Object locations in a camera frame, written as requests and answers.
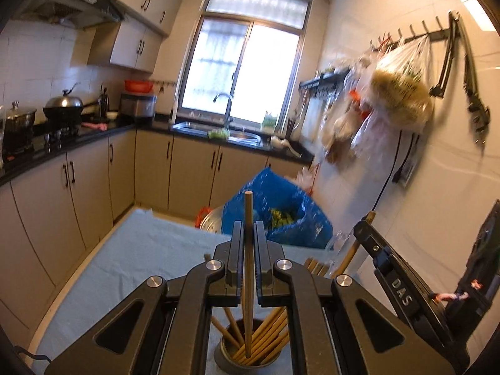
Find black wok with lid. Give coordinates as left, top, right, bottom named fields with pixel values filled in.
left=42, top=82, right=98, bottom=122

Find chrome faucet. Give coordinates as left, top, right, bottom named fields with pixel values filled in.
left=213, top=92, right=235, bottom=130

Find steel basin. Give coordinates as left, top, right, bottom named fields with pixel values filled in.
left=197, top=207, right=226, bottom=236

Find cream wall cabinets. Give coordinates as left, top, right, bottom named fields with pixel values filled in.
left=50, top=0, right=192, bottom=73

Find dark kettle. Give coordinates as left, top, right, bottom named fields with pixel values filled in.
left=96, top=83, right=111, bottom=118

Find steel sink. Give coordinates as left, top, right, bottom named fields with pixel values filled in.
left=171, top=121, right=263, bottom=146

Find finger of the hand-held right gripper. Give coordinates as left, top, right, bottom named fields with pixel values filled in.
left=353, top=220, right=470, bottom=365

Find black kitchen tongs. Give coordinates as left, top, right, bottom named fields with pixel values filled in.
left=429, top=10, right=491, bottom=142

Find red plastic basin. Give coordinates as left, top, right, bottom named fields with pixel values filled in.
left=124, top=80, right=155, bottom=95

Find pile of wooden chopsticks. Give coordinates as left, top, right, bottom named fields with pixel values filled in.
left=303, top=257, right=331, bottom=276

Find clear glass mug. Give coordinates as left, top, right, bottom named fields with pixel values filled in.
left=326, top=229, right=354, bottom=275

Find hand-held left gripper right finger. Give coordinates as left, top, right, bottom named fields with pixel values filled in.
left=254, top=221, right=458, bottom=375

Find dark grey cup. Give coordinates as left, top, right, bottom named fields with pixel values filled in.
left=213, top=317, right=293, bottom=375

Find black range hood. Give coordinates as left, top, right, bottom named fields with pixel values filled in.
left=13, top=0, right=126, bottom=31

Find blue plastic bag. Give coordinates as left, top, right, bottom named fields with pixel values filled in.
left=220, top=167, right=334, bottom=250

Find kitchen window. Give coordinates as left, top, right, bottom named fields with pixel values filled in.
left=175, top=0, right=313, bottom=126

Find black power cable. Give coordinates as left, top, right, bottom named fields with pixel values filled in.
left=370, top=128, right=406, bottom=212

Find wall hook rail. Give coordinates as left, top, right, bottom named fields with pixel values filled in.
left=370, top=15, right=456, bottom=48

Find cream base cabinets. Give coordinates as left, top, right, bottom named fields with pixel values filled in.
left=0, top=124, right=314, bottom=345

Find hanging brown bag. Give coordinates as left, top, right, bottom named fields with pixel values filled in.
left=323, top=108, right=357, bottom=165

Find white ladle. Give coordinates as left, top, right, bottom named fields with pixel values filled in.
left=270, top=135, right=303, bottom=157

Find tan bamboo chopstick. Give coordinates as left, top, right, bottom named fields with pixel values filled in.
left=340, top=210, right=377, bottom=279
left=242, top=190, right=255, bottom=358

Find bunch of wooden chopsticks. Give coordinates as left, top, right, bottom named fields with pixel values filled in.
left=210, top=306, right=291, bottom=366

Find gas stove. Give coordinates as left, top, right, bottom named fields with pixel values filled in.
left=38, top=120, right=85, bottom=146

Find hanging white plastic bag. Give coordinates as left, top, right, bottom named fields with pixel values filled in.
left=349, top=103, right=388, bottom=158

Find black wall utensil rack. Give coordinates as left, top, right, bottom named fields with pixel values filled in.
left=298, top=68, right=351, bottom=95

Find wall socket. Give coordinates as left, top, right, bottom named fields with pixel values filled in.
left=392, top=155, right=419, bottom=187

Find hanging bag of noodles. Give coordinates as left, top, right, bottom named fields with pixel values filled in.
left=369, top=33, right=437, bottom=132

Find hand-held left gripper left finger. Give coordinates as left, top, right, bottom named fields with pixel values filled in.
left=43, top=221, right=248, bottom=375

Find green dish soap bottle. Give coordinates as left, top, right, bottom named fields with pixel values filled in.
left=260, top=111, right=278, bottom=132

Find silver rice cooker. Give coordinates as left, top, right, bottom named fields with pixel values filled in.
left=119, top=92, right=158, bottom=120

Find light blue table cloth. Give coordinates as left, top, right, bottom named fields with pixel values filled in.
left=29, top=207, right=376, bottom=375

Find pink plastic bag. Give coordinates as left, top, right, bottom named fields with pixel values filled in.
left=296, top=166, right=319, bottom=197

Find steel pot with lid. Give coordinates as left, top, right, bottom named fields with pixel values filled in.
left=2, top=100, right=38, bottom=154

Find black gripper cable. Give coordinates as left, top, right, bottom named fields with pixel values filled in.
left=13, top=345, right=52, bottom=363

